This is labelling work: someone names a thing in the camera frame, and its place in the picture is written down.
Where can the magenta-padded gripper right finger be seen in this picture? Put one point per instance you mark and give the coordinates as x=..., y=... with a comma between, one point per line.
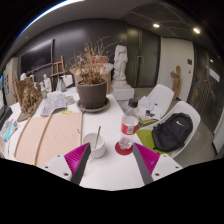
x=147, y=158

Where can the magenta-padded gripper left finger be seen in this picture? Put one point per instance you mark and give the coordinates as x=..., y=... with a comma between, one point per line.
x=78, y=156

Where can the clear red-labelled water bottle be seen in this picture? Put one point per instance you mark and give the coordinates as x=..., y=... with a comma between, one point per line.
x=129, y=126

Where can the white ceramic mug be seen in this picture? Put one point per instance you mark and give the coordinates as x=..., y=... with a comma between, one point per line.
x=97, y=150

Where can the green seat cushion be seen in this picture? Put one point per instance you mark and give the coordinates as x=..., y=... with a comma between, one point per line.
x=143, y=136

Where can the flat round red coaster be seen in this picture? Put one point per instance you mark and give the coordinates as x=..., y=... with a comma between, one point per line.
x=120, y=152

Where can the metal spoon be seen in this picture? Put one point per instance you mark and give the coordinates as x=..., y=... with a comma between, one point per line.
x=98, y=135

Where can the black backpack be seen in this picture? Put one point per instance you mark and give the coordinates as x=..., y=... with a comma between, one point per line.
x=171, y=131

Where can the grey plant saucer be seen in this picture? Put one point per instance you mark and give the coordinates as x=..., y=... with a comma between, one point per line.
x=100, y=109

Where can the pile of papers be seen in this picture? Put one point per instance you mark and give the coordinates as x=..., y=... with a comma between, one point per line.
x=146, y=105

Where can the small white tape roll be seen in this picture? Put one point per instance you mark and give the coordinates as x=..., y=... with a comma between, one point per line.
x=70, y=100

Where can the printed newspaper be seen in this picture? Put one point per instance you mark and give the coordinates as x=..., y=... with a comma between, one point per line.
x=53, y=103

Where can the dried plant in brown pot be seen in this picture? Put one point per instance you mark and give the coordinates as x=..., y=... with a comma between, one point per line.
x=91, y=95

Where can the white shell chair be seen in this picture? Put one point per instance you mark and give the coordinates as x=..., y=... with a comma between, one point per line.
x=190, y=108
x=68, y=80
x=163, y=95

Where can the grey spray bottle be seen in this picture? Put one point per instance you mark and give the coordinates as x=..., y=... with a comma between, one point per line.
x=62, y=86

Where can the small green-labelled bottle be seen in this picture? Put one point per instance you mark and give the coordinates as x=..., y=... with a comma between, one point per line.
x=43, y=94

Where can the colourful plastic-wrapped pack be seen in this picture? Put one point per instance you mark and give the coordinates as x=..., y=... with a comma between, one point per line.
x=8, y=128

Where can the small white plaster figure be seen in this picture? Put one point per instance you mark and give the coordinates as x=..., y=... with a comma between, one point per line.
x=47, y=83

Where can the tall wooden figure sculpture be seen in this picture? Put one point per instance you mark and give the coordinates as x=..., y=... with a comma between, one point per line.
x=176, y=83

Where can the black flat case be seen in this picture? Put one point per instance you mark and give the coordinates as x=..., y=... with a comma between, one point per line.
x=4, y=115

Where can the wooden easel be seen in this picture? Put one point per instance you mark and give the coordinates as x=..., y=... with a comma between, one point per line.
x=58, y=68

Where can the white plaster bust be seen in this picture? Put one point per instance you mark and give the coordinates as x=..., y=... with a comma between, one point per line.
x=23, y=76

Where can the white plaster torso statue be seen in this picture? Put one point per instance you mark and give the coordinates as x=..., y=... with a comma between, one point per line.
x=120, y=61

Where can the white cabinet with pictures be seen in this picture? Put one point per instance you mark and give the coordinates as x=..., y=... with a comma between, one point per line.
x=10, y=76

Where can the round ceiling light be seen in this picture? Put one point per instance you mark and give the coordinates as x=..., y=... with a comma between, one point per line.
x=156, y=25
x=196, y=30

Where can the dark wall screen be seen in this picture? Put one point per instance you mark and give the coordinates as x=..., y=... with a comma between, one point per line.
x=36, y=56

